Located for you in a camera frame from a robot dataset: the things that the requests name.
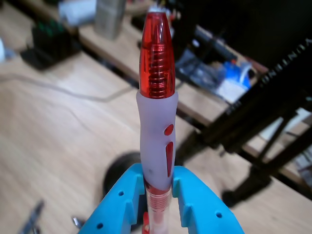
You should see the black mesh pen holder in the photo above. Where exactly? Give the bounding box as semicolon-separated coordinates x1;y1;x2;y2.
103;151;144;198

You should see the white plastic container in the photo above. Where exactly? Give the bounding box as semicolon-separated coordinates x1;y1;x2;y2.
58;0;97;26

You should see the clear plastic bag of parts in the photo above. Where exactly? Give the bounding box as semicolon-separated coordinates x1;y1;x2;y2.
177;48;227;91

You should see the thin white cable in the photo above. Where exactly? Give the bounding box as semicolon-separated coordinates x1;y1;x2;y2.
0;73;137;103

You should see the light wooden side desk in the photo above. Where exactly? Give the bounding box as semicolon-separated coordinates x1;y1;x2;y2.
78;14;232;127

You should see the blue and white package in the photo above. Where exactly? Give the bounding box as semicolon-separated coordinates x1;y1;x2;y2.
216;60;253;103

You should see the grey metal tool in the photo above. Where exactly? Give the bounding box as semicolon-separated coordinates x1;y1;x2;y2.
18;199;46;234

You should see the black tripod stand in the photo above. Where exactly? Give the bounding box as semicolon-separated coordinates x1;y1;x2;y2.
202;36;312;208

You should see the grey cardboard box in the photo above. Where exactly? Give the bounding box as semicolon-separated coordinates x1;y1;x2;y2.
94;0;127;39

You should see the small metal piece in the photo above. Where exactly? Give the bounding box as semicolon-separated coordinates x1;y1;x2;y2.
72;215;85;230

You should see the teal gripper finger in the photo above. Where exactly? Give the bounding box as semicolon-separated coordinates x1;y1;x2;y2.
79;163;147;234
171;166;245;234

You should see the red pen with white grip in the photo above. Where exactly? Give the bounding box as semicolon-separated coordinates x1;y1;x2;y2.
136;4;180;234

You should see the black equipment box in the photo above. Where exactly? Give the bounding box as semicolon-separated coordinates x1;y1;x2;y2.
20;19;82;71

